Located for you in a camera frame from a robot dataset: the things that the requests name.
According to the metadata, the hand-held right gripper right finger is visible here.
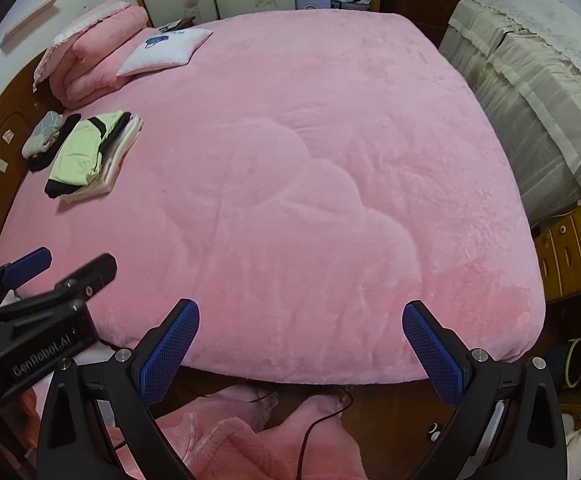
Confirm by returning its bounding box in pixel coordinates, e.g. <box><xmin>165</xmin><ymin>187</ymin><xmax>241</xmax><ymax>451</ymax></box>
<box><xmin>401</xmin><ymin>301</ymin><xmax>569</xmax><ymax>480</ymax></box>

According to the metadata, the black cloth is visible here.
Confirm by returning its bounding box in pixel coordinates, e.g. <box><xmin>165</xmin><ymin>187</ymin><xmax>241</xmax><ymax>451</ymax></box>
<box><xmin>28</xmin><ymin>114</ymin><xmax>81</xmax><ymax>172</ymax></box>

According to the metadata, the grey patterned cloth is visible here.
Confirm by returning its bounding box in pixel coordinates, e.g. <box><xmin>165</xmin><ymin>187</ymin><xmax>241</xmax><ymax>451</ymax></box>
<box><xmin>22</xmin><ymin>111</ymin><xmax>66</xmax><ymax>157</ymax></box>

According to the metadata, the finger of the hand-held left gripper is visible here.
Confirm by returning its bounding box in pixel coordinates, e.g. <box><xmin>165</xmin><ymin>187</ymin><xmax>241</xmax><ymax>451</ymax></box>
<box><xmin>0</xmin><ymin>246</ymin><xmax>54</xmax><ymax>311</ymax></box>
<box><xmin>0</xmin><ymin>253</ymin><xmax>118</xmax><ymax>331</ymax></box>

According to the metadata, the person's right leg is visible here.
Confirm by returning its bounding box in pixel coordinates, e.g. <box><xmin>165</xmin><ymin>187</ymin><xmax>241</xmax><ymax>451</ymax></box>
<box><xmin>255</xmin><ymin>400</ymin><xmax>371</xmax><ymax>480</ymax></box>

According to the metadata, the pink wall shelf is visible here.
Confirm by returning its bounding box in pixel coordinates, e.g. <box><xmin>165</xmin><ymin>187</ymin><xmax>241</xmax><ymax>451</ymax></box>
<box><xmin>0</xmin><ymin>0</ymin><xmax>64</xmax><ymax>48</ymax></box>

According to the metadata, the folded pink quilt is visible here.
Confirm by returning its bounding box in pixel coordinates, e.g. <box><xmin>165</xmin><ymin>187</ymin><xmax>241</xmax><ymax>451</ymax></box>
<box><xmin>50</xmin><ymin>6</ymin><xmax>150</xmax><ymax>108</ymax></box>

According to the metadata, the beige covered furniture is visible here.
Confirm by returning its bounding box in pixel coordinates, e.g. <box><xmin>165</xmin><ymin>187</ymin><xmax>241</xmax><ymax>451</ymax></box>
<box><xmin>438</xmin><ymin>0</ymin><xmax>581</xmax><ymax>226</ymax></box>

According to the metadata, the wooden drawer cabinet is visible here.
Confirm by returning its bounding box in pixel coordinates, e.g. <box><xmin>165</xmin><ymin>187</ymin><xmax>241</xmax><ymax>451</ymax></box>
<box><xmin>533</xmin><ymin>180</ymin><xmax>581</xmax><ymax>303</ymax></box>

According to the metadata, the pink fleece garment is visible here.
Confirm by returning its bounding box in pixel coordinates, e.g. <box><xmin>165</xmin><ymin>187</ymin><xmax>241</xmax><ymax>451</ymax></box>
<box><xmin>115</xmin><ymin>385</ymin><xmax>278</xmax><ymax>480</ymax></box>

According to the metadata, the green and black hooded jacket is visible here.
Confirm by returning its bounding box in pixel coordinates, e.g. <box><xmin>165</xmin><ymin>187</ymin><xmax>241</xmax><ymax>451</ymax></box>
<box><xmin>44</xmin><ymin>110</ymin><xmax>131</xmax><ymax>198</ymax></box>

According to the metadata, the white printed cushion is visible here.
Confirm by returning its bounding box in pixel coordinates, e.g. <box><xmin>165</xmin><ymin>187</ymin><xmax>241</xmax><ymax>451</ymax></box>
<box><xmin>116</xmin><ymin>28</ymin><xmax>214</xmax><ymax>78</ymax></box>

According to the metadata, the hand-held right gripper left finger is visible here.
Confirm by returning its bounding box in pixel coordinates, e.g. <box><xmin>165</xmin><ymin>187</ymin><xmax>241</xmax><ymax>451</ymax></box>
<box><xmin>35</xmin><ymin>299</ymin><xmax>201</xmax><ymax>480</ymax></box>

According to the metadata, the white lace cover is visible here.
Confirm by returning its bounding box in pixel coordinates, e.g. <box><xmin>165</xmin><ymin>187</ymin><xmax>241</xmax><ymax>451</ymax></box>
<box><xmin>473</xmin><ymin>0</ymin><xmax>581</xmax><ymax>111</ymax></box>

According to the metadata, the dark bucket with green rim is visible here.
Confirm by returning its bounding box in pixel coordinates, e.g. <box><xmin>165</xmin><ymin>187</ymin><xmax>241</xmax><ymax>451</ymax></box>
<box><xmin>551</xmin><ymin>337</ymin><xmax>581</xmax><ymax>391</ymax></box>

